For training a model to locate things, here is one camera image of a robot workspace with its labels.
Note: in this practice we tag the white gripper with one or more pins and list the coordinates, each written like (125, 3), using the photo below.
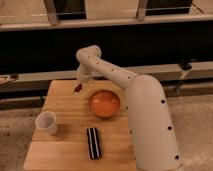
(83, 78)

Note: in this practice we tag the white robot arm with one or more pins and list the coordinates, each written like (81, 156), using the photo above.
(151, 128)

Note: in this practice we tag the orange bowl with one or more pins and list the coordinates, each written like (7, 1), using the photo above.
(104, 104)

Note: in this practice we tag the wooden table board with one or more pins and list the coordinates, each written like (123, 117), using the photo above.
(68, 150)

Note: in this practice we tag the white plastic cup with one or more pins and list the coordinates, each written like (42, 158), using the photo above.
(46, 122)

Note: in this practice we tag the black white striped block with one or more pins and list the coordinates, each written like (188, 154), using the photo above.
(93, 143)

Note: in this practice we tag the black clamp on rail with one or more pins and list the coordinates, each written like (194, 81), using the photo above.
(185, 66)

